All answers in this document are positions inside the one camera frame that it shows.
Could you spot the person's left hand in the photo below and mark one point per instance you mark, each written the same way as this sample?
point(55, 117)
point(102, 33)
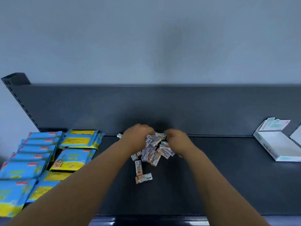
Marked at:
point(137, 138)

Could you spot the person's right hand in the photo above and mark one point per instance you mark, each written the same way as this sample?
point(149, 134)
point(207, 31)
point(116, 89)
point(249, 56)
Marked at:
point(180, 142)

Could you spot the pile of small erasers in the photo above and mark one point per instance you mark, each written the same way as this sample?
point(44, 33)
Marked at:
point(154, 158)

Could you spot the white box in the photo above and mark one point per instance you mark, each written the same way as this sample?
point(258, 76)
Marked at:
point(279, 144)

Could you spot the person's right forearm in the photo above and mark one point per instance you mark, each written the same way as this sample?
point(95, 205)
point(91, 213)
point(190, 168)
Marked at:
point(218, 193)

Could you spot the person's left forearm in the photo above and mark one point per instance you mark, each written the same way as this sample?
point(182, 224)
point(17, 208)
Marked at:
point(82, 185)

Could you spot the stack of blue yellow packets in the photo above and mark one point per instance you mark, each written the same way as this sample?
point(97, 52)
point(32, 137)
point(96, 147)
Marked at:
point(21, 169)

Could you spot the shelf front price rail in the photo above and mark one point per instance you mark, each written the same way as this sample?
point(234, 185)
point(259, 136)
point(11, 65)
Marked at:
point(141, 221)

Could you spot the grey slotted shelf post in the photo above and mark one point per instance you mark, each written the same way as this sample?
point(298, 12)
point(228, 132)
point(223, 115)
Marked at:
point(16, 78)

